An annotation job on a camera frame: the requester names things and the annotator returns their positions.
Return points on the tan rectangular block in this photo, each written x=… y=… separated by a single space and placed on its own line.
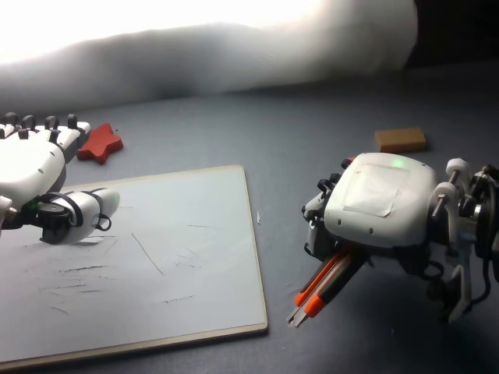
x=399 y=139

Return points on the grey table cloth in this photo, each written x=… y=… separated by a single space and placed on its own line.
x=273 y=128

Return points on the white cutting board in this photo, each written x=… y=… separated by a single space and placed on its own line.
x=195 y=253

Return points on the orange black utility knife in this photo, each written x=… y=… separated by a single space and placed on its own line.
x=323 y=292

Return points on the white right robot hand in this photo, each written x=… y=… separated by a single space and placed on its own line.
x=382 y=202

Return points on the white backdrop cloth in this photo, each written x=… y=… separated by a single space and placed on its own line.
x=234 y=58

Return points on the red star block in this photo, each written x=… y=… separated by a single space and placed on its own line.
x=101 y=144

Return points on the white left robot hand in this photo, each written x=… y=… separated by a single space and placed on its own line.
x=31 y=167

